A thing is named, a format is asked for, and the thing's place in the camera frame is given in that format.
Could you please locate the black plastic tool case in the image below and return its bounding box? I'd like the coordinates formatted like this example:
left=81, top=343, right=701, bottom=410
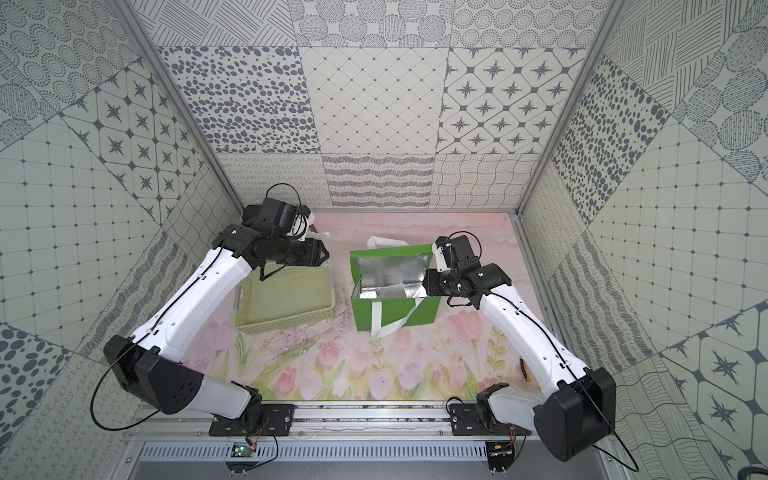
left=241, top=204, right=262, bottom=227

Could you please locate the light green plastic basket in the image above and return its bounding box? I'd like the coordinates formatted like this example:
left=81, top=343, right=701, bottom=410
left=232, top=263, right=336, bottom=335

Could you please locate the aluminium mounting rail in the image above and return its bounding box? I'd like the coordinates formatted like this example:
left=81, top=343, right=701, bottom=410
left=124, top=400, right=540, bottom=469

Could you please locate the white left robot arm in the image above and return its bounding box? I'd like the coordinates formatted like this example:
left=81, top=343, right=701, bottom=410
left=104, top=224, right=330, bottom=431

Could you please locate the green insulated delivery bag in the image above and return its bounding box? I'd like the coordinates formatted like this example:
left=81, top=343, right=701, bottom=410
left=349, top=236, right=440, bottom=339

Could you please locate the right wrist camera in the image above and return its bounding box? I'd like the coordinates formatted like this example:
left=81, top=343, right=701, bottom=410
left=433, top=235, right=481, bottom=273

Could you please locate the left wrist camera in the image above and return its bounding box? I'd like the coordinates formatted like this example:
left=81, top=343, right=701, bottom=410
left=253, top=197, right=311, bottom=238

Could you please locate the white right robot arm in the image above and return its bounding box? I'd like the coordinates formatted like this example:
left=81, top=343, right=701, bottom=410
left=423, top=264, right=616, bottom=462

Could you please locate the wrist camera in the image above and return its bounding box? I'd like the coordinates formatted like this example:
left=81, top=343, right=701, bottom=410
left=253, top=197, right=311, bottom=238
left=433, top=235, right=481, bottom=273

